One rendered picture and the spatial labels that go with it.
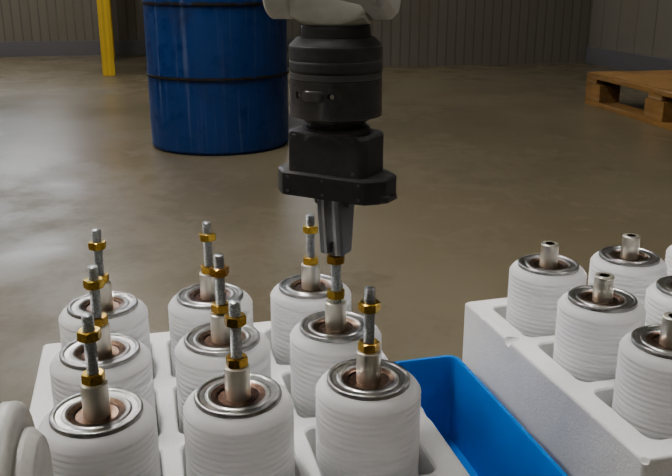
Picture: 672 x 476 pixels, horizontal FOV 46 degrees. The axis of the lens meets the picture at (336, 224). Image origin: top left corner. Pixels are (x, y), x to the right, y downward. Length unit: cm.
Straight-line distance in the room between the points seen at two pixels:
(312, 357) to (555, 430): 29
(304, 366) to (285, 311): 11
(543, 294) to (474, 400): 16
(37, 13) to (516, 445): 652
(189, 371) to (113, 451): 15
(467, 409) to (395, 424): 36
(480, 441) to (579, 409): 20
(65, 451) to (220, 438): 12
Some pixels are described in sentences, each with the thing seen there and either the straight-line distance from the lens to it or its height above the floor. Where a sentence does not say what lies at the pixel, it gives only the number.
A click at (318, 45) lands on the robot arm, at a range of 73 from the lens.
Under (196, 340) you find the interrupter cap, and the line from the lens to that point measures 81.
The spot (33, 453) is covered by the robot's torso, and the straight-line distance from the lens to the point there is 46.
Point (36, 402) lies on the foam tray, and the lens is 90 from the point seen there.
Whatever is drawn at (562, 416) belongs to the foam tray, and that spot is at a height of 15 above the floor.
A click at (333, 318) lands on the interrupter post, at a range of 82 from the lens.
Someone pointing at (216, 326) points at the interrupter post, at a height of 27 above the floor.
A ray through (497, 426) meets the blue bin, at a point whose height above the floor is 9.
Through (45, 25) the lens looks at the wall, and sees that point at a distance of 717.
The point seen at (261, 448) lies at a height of 23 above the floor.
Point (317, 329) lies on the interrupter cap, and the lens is 83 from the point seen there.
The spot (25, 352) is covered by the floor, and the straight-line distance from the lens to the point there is 145.
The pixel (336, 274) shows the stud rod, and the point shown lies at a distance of 81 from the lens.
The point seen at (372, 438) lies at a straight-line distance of 71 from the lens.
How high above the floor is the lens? 60
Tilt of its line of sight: 17 degrees down
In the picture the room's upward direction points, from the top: straight up
